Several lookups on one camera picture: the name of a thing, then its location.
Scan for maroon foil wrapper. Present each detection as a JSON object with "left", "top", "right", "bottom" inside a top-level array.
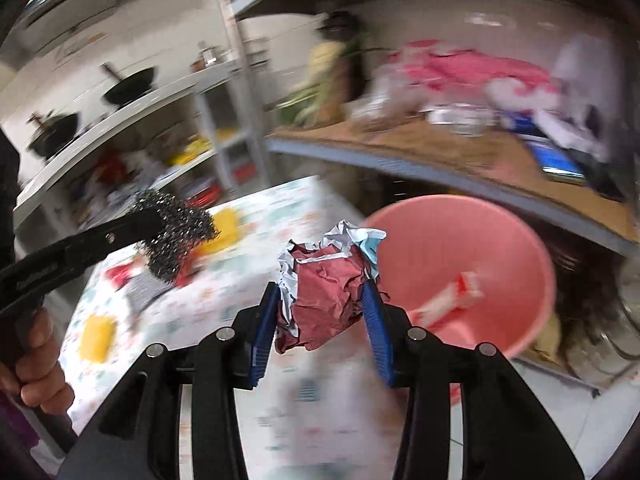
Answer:
[{"left": 274, "top": 220, "right": 387, "bottom": 354}]

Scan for red white medicine box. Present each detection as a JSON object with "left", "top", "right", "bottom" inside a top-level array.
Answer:
[{"left": 409, "top": 271, "right": 484, "bottom": 328}]

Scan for steel wool scrubber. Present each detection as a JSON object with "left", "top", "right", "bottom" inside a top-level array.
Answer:
[{"left": 131, "top": 190, "right": 219, "bottom": 284}]

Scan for red plastic wrapper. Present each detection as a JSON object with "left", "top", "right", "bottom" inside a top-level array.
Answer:
[{"left": 104, "top": 252, "right": 200, "bottom": 290}]

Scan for pink plastic trash bucket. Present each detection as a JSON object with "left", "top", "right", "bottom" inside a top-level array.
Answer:
[{"left": 364, "top": 195, "right": 555, "bottom": 359}]

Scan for white kitchen cabinet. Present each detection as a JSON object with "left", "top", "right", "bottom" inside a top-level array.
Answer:
[{"left": 14, "top": 63, "right": 270, "bottom": 257}]

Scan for person's left hand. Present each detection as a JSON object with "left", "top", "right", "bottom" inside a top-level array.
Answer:
[{"left": 1, "top": 308, "right": 75, "bottom": 415}]

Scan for yellow sponge near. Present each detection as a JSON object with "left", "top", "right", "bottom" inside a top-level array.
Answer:
[{"left": 78, "top": 314, "right": 117, "bottom": 363}]

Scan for yellow sponge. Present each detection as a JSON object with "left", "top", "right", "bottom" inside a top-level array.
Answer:
[
  {"left": 196, "top": 208, "right": 241, "bottom": 257},
  {"left": 78, "top": 314, "right": 117, "bottom": 363}
]

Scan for yellow sponge far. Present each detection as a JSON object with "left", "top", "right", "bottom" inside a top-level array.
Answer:
[{"left": 196, "top": 208, "right": 241, "bottom": 257}]

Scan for black wok lower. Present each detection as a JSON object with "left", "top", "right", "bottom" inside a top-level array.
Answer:
[{"left": 27, "top": 113, "right": 80, "bottom": 159}]

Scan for black wok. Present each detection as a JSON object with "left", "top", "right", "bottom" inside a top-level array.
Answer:
[
  {"left": 101, "top": 63, "right": 155, "bottom": 107},
  {"left": 27, "top": 113, "right": 80, "bottom": 159}
]

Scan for metal storage shelf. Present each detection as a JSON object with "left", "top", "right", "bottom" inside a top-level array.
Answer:
[{"left": 207, "top": 0, "right": 640, "bottom": 256}]

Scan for cardboard shelf liner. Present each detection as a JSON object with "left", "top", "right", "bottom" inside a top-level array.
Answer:
[{"left": 269, "top": 116, "right": 626, "bottom": 241}]

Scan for stacked steel steamer pots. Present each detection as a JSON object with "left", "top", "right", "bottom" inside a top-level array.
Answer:
[{"left": 564, "top": 282, "right": 639, "bottom": 386}]

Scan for clear glass mug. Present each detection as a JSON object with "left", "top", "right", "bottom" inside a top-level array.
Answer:
[{"left": 426, "top": 103, "right": 497, "bottom": 136}]

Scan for black wok upper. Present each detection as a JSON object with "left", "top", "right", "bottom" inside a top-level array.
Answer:
[{"left": 101, "top": 63, "right": 155, "bottom": 107}]

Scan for smartphone with blue screen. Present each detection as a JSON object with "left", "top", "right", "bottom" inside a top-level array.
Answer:
[{"left": 524, "top": 138, "right": 586, "bottom": 185}]

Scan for vegetables in jar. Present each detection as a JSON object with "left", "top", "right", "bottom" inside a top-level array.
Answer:
[{"left": 276, "top": 10, "right": 367, "bottom": 130}]

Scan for pink polka dot cloth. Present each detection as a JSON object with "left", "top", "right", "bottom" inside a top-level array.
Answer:
[{"left": 384, "top": 39, "right": 561, "bottom": 112}]

